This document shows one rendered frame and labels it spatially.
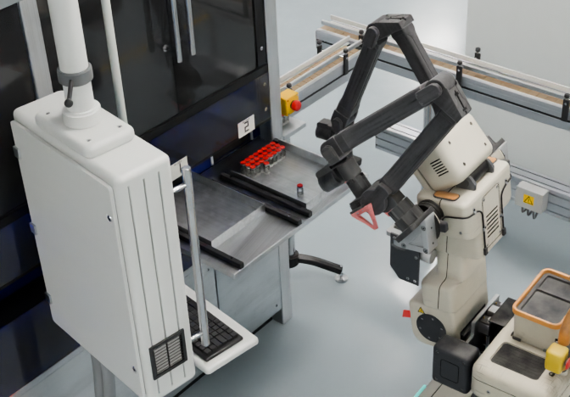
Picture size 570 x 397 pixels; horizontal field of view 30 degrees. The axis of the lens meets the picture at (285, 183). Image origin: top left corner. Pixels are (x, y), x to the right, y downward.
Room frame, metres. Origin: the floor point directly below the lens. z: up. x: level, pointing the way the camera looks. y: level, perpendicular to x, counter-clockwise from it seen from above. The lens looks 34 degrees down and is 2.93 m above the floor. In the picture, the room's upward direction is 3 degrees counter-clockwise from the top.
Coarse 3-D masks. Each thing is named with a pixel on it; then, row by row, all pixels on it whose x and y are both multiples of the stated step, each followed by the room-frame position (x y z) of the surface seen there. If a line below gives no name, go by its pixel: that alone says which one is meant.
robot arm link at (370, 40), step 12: (372, 36) 2.91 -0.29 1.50; (372, 48) 2.94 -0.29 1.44; (360, 60) 2.97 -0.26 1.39; (372, 60) 2.95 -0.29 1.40; (360, 72) 2.97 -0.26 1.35; (348, 84) 3.00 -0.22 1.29; (360, 84) 2.97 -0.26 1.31; (348, 96) 3.00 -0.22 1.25; (360, 96) 2.99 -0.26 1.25; (336, 108) 3.02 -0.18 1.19; (348, 108) 2.99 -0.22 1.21; (348, 120) 2.99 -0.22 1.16
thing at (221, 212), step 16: (192, 176) 3.12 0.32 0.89; (208, 192) 3.03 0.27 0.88; (224, 192) 3.02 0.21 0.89; (176, 208) 2.95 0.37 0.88; (208, 208) 2.94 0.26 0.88; (224, 208) 2.93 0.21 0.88; (240, 208) 2.93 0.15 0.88; (256, 208) 2.92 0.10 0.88; (208, 224) 2.84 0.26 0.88; (224, 224) 2.84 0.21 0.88; (240, 224) 2.81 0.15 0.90; (208, 240) 2.71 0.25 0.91; (224, 240) 2.75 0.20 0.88
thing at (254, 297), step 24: (264, 264) 3.26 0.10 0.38; (192, 288) 2.97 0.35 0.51; (216, 288) 3.07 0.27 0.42; (240, 288) 3.16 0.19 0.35; (264, 288) 3.26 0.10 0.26; (240, 312) 3.15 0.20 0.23; (264, 312) 3.25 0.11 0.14; (72, 360) 2.56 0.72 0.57; (48, 384) 2.48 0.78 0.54; (72, 384) 2.55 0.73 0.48; (120, 384) 2.69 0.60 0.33
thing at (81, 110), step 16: (48, 0) 2.33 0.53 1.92; (64, 0) 2.32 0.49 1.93; (64, 16) 2.31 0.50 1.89; (80, 16) 2.35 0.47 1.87; (64, 32) 2.31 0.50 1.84; (80, 32) 2.33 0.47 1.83; (64, 48) 2.31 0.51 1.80; (80, 48) 2.33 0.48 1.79; (64, 64) 2.32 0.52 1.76; (80, 64) 2.32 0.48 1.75; (64, 80) 2.31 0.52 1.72; (80, 80) 2.31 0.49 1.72; (64, 96) 2.33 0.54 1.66; (80, 96) 2.31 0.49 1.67; (64, 112) 2.33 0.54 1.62; (80, 112) 2.31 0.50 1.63; (96, 112) 2.32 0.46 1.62; (80, 128) 2.30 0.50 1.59
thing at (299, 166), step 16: (288, 144) 3.27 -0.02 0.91; (288, 160) 3.21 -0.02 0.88; (304, 160) 3.20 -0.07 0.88; (320, 160) 3.17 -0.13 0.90; (240, 176) 3.08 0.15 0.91; (272, 176) 3.11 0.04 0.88; (288, 176) 3.10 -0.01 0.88; (304, 176) 3.10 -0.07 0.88; (272, 192) 2.98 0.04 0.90; (288, 192) 3.01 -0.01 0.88; (304, 192) 3.00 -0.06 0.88; (320, 192) 3.00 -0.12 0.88
